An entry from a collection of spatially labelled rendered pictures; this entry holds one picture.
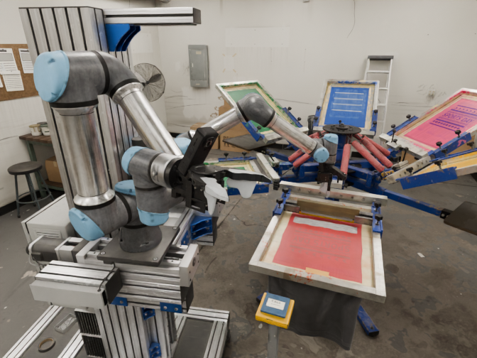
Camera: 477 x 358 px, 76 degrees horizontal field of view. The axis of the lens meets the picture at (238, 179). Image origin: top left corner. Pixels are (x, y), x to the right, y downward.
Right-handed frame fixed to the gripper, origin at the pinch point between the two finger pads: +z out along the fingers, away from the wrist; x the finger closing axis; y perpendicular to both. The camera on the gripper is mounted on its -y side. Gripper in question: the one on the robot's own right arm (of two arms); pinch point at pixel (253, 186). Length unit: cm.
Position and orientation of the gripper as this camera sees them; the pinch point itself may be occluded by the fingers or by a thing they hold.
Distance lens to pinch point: 57.3
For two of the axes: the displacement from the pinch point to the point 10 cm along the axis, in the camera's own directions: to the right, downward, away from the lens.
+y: -0.8, 9.5, 3.0
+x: -5.6, 2.0, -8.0
